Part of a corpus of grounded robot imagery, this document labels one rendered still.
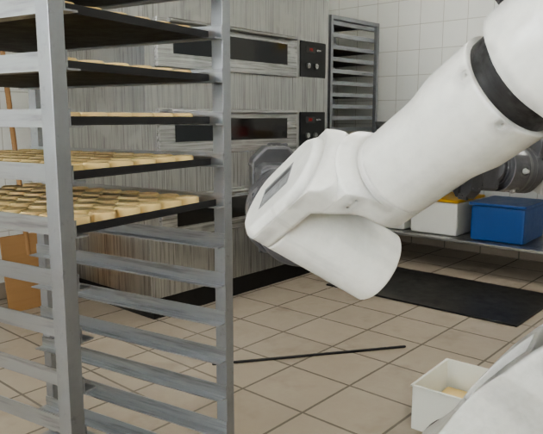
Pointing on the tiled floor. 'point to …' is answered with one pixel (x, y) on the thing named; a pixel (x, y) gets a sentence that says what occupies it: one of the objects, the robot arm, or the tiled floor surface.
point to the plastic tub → (441, 391)
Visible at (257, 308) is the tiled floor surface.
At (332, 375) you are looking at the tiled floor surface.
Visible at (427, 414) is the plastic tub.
